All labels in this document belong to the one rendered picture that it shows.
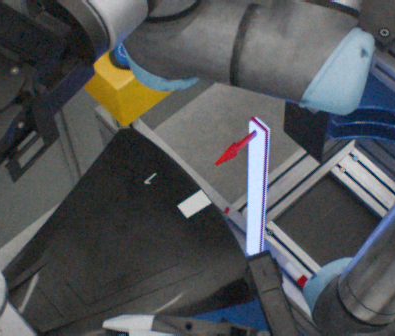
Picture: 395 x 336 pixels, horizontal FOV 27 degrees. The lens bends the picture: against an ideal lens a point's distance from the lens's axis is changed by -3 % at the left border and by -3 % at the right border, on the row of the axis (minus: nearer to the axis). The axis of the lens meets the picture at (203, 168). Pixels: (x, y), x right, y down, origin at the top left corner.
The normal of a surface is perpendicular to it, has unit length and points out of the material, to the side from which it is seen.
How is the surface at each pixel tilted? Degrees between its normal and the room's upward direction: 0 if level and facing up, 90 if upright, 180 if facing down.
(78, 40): 90
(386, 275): 73
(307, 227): 0
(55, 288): 6
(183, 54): 66
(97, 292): 9
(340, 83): 52
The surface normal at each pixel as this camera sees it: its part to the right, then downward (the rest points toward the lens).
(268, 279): -0.10, -0.39
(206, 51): -0.29, 0.42
